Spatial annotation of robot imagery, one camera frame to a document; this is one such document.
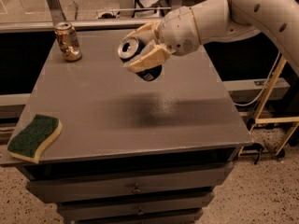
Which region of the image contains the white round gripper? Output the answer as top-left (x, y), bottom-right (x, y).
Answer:
top-left (123, 7), bottom-right (200, 73)

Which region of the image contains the blue pepsi can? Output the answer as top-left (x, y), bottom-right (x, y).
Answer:
top-left (118, 36), bottom-right (163, 81)

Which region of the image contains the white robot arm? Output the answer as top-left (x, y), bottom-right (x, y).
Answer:
top-left (124, 0), bottom-right (299, 73)

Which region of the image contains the crushed brown soda can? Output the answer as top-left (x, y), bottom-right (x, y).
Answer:
top-left (55, 21), bottom-right (82, 62)

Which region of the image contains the grey drawer cabinet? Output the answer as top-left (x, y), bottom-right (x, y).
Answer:
top-left (0, 26), bottom-right (254, 224)

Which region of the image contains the yellow metal stand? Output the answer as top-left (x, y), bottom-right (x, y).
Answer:
top-left (247, 56), bottom-right (299, 158)

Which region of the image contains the green yellow sponge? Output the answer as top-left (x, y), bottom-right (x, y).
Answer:
top-left (7, 115), bottom-right (63, 163)

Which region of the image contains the white cable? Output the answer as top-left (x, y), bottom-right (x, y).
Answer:
top-left (234, 51), bottom-right (281, 108)

